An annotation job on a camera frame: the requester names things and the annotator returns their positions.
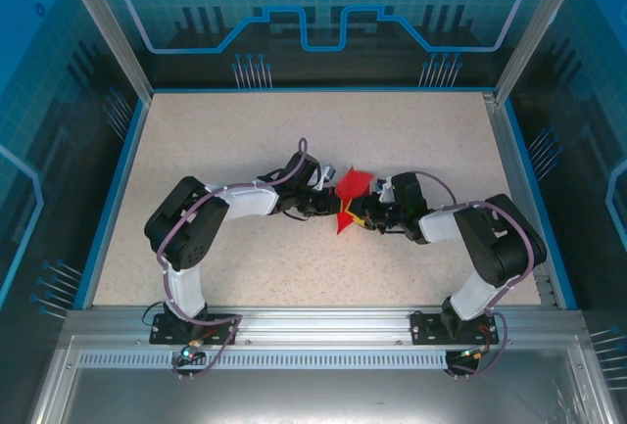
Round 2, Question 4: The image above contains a red paper sheet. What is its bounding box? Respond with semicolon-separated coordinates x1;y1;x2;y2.
334;164;374;235

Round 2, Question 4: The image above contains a metal tray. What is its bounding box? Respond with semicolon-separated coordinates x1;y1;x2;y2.
28;335;616;424

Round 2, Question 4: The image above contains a blue printed side panel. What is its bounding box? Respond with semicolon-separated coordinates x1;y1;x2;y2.
0;0;148;424
499;0;627;424

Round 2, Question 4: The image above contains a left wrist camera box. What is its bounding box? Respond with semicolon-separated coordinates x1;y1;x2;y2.
317;164;340;191

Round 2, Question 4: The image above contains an aluminium mounting rail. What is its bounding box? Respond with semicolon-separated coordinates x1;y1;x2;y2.
63;305;587;347

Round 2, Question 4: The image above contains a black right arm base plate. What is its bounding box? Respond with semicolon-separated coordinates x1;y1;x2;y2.
410;309;501;347

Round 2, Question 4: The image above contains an aluminium side rail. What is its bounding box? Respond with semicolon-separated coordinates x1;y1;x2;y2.
482;92;559;308

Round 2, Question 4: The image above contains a slotted cable duct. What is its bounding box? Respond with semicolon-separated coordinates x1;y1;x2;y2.
76;351;455;371

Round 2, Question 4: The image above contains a cable connector with green light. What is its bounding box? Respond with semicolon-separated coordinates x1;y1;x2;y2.
178;338;207;362
459;343;492;362

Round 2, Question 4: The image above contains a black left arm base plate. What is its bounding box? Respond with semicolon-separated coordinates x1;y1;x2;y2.
149;312;240;347

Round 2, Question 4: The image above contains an aluminium frame post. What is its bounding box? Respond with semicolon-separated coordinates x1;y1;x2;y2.
494;0;592;102
53;0;154;102

